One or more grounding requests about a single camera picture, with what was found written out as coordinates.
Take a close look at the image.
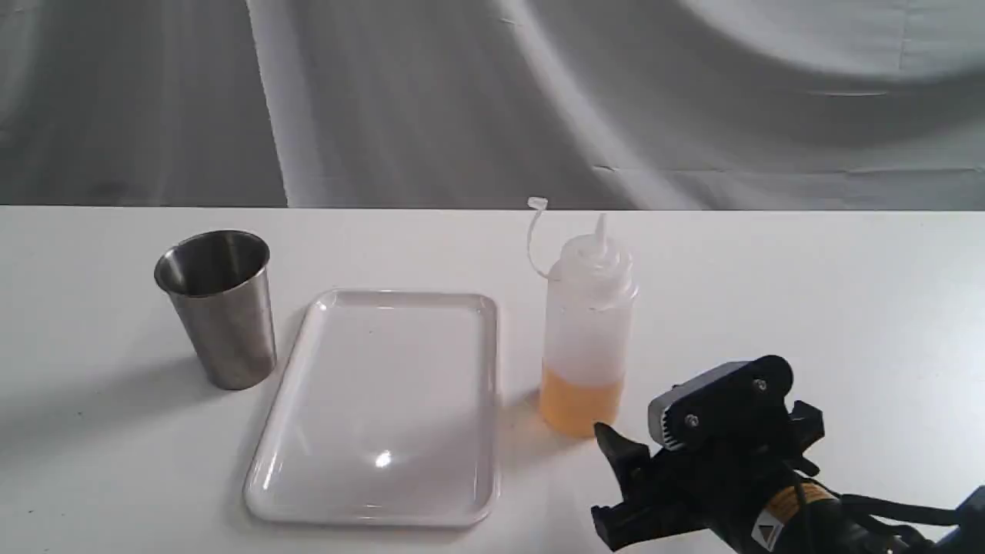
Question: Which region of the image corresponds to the grey backdrop cloth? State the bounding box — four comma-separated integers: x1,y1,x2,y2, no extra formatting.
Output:
2,1,983,211

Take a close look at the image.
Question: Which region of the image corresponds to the white plastic tray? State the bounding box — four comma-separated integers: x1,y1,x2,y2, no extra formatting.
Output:
243,289,502,529

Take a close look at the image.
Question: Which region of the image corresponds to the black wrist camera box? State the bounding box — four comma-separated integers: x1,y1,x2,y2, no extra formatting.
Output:
646,355,793,450

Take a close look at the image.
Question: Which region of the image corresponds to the black camera cable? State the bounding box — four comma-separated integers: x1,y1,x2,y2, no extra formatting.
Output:
793,477,963,543

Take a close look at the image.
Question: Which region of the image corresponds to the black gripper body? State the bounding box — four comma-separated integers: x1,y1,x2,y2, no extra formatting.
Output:
650,401,835,539

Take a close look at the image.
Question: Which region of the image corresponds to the stainless steel cup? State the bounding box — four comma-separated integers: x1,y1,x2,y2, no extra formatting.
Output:
154,230,277,392

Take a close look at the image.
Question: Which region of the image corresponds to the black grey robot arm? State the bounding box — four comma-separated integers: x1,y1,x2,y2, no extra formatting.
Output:
591,401,983,553

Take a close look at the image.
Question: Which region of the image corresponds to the translucent squeeze bottle amber liquid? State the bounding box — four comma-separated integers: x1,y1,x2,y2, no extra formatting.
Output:
526,197,638,439

